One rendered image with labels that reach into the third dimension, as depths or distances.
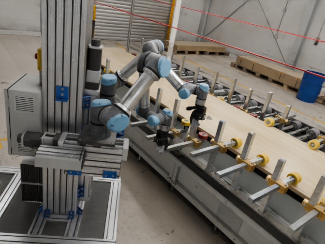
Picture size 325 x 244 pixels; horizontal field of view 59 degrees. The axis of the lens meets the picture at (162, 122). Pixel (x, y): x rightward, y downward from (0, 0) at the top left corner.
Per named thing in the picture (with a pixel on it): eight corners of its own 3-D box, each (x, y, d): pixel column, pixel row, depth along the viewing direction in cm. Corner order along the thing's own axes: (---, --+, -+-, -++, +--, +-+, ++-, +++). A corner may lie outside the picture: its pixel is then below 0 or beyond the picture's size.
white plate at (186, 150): (193, 161, 234) (196, 151, 230) (173, 145, 252) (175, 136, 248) (193, 161, 235) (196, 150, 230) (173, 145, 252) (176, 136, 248)
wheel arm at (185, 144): (163, 154, 214) (165, 149, 212) (161, 151, 216) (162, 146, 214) (204, 143, 240) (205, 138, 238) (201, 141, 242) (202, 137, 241)
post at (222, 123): (207, 175, 225) (223, 121, 205) (204, 173, 227) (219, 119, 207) (210, 175, 227) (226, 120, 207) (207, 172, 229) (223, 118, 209)
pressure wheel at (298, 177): (284, 176, 194) (290, 187, 191) (292, 171, 188) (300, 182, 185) (288, 174, 197) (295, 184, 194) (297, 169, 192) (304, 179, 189)
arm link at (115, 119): (105, 127, 173) (159, 60, 183) (120, 138, 164) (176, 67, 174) (93, 117, 164) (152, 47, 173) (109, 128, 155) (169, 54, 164)
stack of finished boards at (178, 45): (225, 51, 1101) (226, 47, 1094) (176, 50, 958) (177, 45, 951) (211, 46, 1154) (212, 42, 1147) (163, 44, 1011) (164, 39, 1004)
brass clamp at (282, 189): (282, 194, 175) (285, 188, 173) (263, 182, 184) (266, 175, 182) (287, 191, 179) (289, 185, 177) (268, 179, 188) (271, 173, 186)
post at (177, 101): (168, 148, 260) (178, 99, 240) (165, 146, 262) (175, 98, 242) (170, 147, 262) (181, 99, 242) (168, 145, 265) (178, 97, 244)
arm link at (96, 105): (102, 114, 184) (104, 94, 178) (114, 123, 176) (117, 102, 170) (85, 117, 175) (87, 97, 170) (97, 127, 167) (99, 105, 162)
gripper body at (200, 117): (197, 122, 211) (200, 107, 206) (189, 117, 217) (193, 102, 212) (204, 120, 216) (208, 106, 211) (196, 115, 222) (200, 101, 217)
